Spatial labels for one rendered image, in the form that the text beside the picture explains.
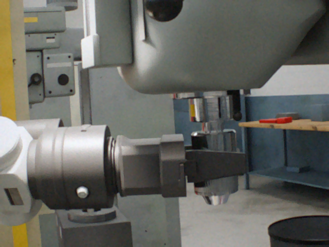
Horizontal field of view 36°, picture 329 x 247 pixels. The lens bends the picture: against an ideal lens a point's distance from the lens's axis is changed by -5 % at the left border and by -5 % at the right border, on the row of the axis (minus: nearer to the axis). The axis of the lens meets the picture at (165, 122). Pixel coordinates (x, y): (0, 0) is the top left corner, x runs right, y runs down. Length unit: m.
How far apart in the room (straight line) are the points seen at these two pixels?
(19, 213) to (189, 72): 0.25
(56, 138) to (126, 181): 0.08
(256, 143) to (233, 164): 7.56
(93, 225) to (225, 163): 0.43
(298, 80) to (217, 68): 6.68
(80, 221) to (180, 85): 0.49
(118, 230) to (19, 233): 1.39
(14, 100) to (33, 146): 1.67
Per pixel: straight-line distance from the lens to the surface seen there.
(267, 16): 0.48
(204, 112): 0.53
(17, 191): 0.56
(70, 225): 0.92
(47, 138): 0.54
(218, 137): 0.53
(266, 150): 7.87
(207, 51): 0.46
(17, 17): 2.26
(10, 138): 0.53
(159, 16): 0.39
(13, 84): 2.22
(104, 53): 0.49
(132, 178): 0.52
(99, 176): 0.52
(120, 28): 0.50
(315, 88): 6.89
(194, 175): 0.52
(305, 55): 0.59
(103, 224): 0.91
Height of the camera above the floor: 1.31
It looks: 3 degrees down
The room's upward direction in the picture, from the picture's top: 4 degrees counter-clockwise
